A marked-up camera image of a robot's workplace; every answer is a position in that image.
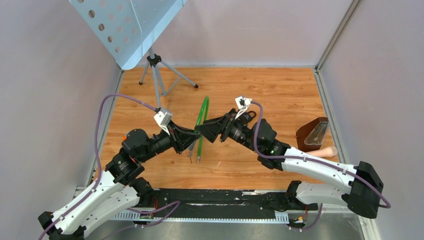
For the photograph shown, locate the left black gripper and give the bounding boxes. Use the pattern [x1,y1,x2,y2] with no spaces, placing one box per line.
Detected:
[138,119,202,163]

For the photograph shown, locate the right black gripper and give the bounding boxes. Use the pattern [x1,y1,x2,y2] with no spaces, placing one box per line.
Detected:
[194,109,260,154]

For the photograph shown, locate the green cable lock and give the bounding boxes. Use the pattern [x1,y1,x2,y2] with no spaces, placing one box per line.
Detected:
[187,96,210,164]

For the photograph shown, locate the black padlock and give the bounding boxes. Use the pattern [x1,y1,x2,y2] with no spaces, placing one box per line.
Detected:
[238,110,257,125]

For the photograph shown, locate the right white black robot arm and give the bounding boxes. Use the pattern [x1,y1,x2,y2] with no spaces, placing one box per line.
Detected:
[195,112,389,219]

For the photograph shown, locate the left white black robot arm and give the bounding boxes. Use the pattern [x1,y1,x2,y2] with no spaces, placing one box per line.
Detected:
[38,122,200,240]

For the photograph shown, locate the pink cylinder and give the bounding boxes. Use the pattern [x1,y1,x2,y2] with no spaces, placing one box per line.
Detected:
[306,146,338,158]

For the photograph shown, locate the light blue music stand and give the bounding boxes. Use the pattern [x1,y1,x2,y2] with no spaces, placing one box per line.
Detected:
[69,0,199,105]

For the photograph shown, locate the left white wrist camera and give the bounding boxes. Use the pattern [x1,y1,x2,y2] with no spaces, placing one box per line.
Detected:
[153,107,173,135]

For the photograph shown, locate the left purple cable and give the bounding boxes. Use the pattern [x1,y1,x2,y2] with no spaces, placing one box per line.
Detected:
[38,93,158,240]

